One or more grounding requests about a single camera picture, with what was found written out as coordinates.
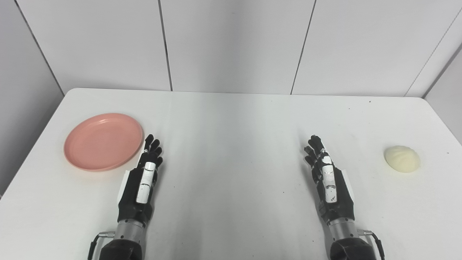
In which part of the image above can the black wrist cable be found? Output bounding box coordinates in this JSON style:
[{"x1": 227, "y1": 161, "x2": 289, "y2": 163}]
[
  {"x1": 357, "y1": 229, "x2": 385, "y2": 260},
  {"x1": 88, "y1": 231, "x2": 116, "y2": 260}
]

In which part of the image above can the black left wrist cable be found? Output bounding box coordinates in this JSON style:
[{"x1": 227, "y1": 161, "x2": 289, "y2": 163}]
[{"x1": 88, "y1": 231, "x2": 116, "y2": 260}]

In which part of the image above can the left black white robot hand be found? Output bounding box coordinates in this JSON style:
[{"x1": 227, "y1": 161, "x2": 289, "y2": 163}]
[{"x1": 117, "y1": 134, "x2": 164, "y2": 228}]

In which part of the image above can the pink round plate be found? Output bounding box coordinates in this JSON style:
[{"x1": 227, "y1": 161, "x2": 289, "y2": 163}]
[{"x1": 64, "y1": 113, "x2": 144, "y2": 172}]

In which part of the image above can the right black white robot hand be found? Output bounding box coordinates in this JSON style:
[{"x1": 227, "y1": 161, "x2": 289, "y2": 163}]
[{"x1": 304, "y1": 135, "x2": 356, "y2": 225}]

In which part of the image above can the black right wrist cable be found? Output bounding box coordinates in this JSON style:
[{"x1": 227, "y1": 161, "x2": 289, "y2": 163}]
[{"x1": 357, "y1": 229, "x2": 385, "y2": 260}]

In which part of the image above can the white steamed bun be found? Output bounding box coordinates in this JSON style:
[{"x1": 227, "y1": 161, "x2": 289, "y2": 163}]
[{"x1": 384, "y1": 145, "x2": 421, "y2": 173}]

